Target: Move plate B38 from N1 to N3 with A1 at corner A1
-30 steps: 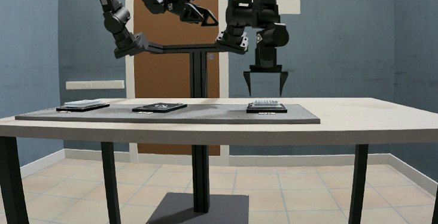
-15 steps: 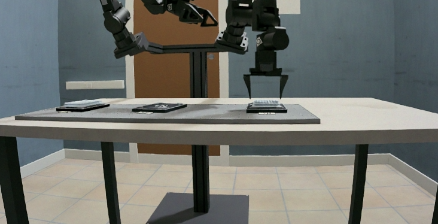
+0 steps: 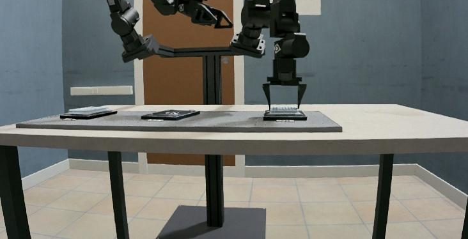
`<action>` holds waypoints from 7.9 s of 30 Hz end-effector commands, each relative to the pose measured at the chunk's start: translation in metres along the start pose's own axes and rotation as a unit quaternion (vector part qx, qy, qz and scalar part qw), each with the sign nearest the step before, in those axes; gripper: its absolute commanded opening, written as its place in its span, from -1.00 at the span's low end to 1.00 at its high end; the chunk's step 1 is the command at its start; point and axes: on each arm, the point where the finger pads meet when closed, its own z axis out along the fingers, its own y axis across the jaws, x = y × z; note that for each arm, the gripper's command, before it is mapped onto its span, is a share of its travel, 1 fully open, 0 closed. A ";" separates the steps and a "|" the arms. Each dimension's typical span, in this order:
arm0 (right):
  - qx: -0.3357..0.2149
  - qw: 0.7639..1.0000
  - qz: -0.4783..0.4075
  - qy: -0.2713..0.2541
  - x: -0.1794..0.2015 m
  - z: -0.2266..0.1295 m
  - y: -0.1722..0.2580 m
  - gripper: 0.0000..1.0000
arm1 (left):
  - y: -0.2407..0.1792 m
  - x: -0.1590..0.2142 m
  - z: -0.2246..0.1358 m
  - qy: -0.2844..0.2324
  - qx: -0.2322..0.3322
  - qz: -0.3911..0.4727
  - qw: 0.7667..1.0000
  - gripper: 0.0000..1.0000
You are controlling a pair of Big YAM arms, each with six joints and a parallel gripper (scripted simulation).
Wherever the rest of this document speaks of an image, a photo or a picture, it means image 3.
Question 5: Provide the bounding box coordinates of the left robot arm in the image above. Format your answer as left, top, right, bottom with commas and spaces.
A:
231, 0, 309, 81

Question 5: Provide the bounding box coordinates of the black l-shaped nest locator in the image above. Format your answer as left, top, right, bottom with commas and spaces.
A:
60, 109, 117, 120

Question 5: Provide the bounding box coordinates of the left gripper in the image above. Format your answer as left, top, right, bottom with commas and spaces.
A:
262, 77, 307, 110

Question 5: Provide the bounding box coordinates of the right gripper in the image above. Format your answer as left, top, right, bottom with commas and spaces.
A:
187, 3, 233, 29

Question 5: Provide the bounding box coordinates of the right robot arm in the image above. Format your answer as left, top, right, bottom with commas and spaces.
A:
107, 0, 209, 58

